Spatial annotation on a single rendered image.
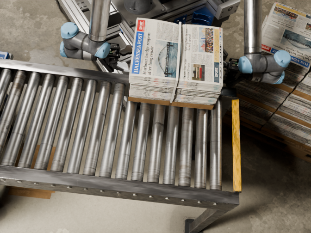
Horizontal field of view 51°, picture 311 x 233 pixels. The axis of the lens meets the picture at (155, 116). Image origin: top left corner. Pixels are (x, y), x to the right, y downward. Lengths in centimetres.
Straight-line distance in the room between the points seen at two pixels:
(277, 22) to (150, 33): 79
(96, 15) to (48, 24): 153
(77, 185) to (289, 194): 151
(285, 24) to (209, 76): 73
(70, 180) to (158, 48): 63
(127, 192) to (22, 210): 102
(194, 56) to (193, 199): 57
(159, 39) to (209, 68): 24
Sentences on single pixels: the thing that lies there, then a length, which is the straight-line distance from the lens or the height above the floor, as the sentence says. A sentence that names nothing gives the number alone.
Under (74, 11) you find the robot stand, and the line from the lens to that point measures 262.
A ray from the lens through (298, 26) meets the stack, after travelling 194.
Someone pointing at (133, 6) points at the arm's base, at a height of 86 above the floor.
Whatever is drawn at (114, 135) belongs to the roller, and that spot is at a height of 80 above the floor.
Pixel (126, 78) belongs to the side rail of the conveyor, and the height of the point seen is 80.
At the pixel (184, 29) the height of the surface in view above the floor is 104.
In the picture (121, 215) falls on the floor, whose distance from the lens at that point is 211.
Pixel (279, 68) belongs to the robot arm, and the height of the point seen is 94.
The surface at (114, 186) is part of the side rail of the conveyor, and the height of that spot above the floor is 80.
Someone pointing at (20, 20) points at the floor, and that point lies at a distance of 295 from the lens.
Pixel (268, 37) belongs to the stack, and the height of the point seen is 83.
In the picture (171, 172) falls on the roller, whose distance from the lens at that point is 135.
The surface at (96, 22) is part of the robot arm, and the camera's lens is 138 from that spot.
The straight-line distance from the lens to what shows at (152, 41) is 136.
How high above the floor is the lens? 207
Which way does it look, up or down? 62 degrees down
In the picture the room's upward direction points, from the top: 11 degrees clockwise
